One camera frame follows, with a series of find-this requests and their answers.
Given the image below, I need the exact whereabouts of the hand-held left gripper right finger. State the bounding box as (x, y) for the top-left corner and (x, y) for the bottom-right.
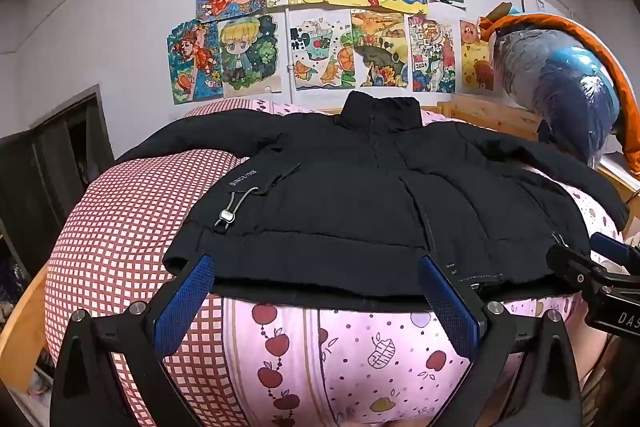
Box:
(419, 254), (583, 427)

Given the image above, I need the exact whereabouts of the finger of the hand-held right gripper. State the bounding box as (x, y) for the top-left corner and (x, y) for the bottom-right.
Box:
(590, 231), (640, 264)
(545, 245), (611, 295)

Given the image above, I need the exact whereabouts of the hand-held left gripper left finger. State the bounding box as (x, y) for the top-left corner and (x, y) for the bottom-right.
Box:
(50, 253), (221, 427)

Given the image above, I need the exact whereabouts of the black padded jacket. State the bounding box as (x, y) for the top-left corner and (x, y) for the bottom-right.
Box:
(115, 91), (630, 313)

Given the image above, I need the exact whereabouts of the red checked quilt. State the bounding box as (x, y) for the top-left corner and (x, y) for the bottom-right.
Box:
(44, 99), (261, 427)

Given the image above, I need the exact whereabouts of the pink apple printed bedsheet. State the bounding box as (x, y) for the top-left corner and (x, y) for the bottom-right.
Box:
(220, 99), (626, 427)

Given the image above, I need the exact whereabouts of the clear bag of blue bedding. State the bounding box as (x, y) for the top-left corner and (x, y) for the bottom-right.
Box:
(492, 27), (623, 168)

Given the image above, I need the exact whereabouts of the wooden bed headboard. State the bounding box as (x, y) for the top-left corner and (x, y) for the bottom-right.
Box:
(320, 94), (546, 142)

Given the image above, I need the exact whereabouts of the wooden bed side rail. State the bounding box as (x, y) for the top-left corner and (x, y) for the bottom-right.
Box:
(0, 257), (51, 395)

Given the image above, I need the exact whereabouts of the grey door frame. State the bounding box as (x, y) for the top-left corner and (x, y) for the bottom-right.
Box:
(0, 87), (116, 278)

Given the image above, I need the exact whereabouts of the group of colourful wall drawings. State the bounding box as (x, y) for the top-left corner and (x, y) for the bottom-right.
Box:
(166, 0), (501, 106)

